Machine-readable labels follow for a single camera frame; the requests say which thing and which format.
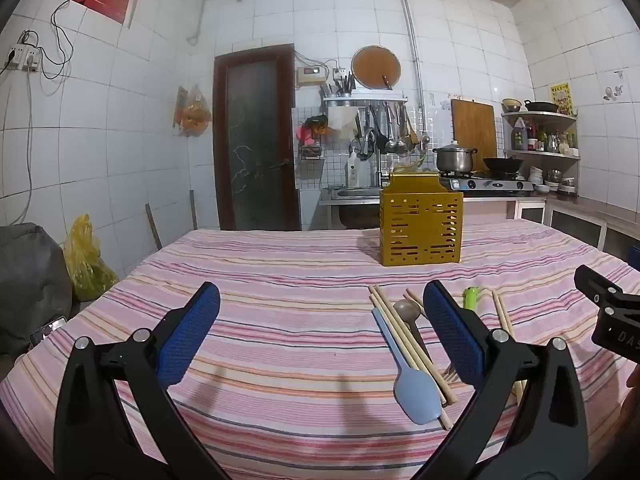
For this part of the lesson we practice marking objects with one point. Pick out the row of hanging kitchen utensils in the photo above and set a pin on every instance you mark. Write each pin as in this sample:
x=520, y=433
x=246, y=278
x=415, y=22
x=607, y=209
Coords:
x=387, y=130

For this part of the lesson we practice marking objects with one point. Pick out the kitchen counter cabinet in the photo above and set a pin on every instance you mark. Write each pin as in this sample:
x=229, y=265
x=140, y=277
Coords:
x=575, y=220

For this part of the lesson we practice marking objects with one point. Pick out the wall stickers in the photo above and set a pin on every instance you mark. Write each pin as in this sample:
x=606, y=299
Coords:
x=614, y=89

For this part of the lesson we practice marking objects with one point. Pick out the white controller box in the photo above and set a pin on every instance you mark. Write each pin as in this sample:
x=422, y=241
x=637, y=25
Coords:
x=311, y=75

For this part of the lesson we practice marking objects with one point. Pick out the metal wall rack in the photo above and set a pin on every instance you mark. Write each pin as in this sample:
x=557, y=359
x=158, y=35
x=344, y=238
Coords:
x=365, y=99

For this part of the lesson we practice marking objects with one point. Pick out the dark sauce bottle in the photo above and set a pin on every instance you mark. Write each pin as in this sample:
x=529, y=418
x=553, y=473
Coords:
x=520, y=136

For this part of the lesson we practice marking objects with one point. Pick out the black pan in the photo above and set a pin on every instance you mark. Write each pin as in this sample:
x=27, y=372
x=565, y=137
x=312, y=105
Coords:
x=540, y=106

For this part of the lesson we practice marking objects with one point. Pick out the round wooden lid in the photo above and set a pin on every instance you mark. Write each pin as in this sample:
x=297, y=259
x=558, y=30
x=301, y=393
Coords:
x=375, y=66

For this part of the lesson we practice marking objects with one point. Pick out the smartphone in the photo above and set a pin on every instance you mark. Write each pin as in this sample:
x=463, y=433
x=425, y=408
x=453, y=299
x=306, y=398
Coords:
x=47, y=331

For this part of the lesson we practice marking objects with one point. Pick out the group of condiment bottles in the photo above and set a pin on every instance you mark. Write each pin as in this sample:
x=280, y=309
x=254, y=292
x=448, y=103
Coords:
x=552, y=142

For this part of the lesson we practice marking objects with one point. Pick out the white hanging cloth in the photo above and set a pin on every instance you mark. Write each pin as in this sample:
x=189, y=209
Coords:
x=344, y=119

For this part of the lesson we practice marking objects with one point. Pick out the wooden cutting board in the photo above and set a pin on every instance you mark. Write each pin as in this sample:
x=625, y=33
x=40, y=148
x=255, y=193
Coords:
x=474, y=127

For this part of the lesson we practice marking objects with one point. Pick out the corner wall shelf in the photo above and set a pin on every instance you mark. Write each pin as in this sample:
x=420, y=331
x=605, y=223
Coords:
x=542, y=116

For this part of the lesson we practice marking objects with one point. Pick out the steel pot with lid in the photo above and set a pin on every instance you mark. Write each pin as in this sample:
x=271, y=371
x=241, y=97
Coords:
x=454, y=160

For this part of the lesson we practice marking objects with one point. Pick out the group of small dishes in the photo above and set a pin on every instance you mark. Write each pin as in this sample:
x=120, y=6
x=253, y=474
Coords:
x=560, y=182

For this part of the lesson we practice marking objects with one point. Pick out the yellow wall poster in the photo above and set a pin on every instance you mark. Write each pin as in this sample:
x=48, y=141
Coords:
x=560, y=98

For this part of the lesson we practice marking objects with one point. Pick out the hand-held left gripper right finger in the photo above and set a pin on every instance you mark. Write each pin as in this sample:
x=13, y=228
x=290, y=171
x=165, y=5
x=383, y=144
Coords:
x=452, y=332

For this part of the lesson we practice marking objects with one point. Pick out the white grid wall panel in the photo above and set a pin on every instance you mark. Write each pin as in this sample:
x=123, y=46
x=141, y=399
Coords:
x=439, y=125

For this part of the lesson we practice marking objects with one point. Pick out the orange hanging plastic bag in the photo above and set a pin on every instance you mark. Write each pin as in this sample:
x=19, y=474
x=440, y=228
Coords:
x=192, y=115

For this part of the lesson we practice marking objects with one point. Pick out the wooden stick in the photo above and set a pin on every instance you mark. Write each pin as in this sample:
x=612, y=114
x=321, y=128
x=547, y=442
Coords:
x=154, y=227
x=193, y=210

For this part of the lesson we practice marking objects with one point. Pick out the brown door with frosted glass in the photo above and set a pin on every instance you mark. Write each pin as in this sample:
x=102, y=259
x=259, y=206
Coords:
x=255, y=145

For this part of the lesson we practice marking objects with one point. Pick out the white wall socket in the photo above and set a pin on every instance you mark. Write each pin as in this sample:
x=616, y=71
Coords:
x=341, y=73

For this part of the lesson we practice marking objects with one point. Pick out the white soap bottle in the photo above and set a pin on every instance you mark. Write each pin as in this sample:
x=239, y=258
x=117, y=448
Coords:
x=353, y=172

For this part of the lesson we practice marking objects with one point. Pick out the yellow plastic bag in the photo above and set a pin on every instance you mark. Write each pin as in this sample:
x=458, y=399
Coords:
x=85, y=260

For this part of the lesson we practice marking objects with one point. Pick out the white power strip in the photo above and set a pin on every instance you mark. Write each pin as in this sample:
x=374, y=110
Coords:
x=22, y=57

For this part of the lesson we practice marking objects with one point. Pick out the steel sink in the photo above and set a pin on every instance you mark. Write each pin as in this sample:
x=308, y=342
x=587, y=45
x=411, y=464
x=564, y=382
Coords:
x=357, y=192

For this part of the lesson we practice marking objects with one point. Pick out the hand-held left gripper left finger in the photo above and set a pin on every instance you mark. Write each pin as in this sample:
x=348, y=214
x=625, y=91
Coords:
x=192, y=330

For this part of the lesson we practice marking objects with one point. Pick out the grey bag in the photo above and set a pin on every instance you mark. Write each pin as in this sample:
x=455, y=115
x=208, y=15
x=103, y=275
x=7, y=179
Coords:
x=30, y=285

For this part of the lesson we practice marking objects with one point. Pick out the brown bowl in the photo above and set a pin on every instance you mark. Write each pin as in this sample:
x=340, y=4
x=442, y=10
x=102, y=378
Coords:
x=511, y=105

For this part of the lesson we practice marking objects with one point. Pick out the metal wall pipe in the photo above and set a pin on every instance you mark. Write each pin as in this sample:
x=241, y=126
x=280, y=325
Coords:
x=412, y=50

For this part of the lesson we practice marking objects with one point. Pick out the gas stove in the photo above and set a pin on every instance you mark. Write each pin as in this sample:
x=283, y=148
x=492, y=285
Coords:
x=492, y=186

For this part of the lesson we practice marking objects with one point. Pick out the stack of white bowls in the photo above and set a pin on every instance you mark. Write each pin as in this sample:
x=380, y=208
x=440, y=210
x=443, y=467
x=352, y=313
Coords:
x=536, y=176

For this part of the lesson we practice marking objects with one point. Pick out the metal cup with utensils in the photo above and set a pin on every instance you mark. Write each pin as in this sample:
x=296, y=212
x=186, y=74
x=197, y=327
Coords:
x=344, y=87

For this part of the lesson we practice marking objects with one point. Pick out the brown wooden spoon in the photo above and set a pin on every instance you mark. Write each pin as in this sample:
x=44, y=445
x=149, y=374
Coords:
x=407, y=310

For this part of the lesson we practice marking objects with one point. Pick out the pink hanging item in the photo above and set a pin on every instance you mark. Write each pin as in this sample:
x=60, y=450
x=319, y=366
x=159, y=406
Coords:
x=307, y=132

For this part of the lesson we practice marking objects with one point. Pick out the yellow perforated utensil holder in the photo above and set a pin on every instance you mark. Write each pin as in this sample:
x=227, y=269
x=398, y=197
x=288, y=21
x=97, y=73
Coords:
x=420, y=225

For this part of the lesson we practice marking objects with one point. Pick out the metal faucet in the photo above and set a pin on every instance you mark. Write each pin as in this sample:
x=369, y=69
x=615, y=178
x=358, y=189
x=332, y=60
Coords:
x=378, y=175

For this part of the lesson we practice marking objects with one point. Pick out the pink striped tablecloth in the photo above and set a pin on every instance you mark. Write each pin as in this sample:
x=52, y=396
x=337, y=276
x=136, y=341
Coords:
x=300, y=310

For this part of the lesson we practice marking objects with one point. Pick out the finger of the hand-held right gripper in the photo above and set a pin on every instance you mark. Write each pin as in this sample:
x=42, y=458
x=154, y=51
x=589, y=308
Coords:
x=595, y=282

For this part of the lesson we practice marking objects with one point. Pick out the black wok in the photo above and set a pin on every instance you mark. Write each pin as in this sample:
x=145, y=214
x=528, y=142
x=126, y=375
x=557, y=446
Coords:
x=501, y=164

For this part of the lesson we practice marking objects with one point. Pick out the blue silicone spatula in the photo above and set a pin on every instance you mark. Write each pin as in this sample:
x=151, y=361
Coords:
x=415, y=395

